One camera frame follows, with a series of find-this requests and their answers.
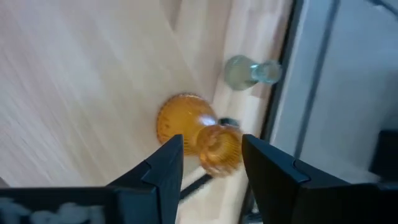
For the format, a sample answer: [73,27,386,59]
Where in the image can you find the black clamp mount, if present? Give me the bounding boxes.
[369,129,398,182]

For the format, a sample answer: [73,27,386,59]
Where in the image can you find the pale green glass candle holder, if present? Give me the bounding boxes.
[224,55,284,91]

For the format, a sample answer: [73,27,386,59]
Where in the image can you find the amber ribbed glass candle holder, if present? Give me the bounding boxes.
[156,92,244,179]

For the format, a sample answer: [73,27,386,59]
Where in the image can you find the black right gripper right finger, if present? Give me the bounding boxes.
[241,134,349,224]

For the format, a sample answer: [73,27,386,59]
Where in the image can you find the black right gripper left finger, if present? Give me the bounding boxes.
[107,134,185,224]

